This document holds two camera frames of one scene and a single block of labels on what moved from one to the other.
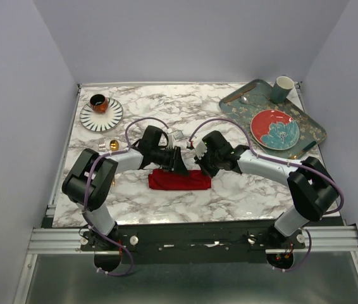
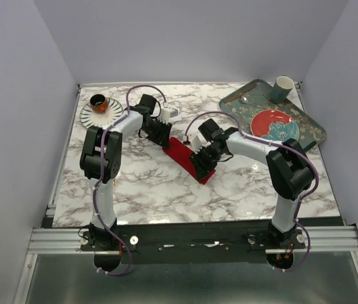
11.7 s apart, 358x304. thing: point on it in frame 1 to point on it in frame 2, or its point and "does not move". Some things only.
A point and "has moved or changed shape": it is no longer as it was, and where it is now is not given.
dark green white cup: x=282 y=87 does not move
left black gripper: x=176 y=163 to x=163 y=137
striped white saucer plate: x=104 y=121 does not move
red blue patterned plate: x=275 y=129 does not move
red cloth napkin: x=160 y=179 has moved or changed shape
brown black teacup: x=98 y=103 does not move
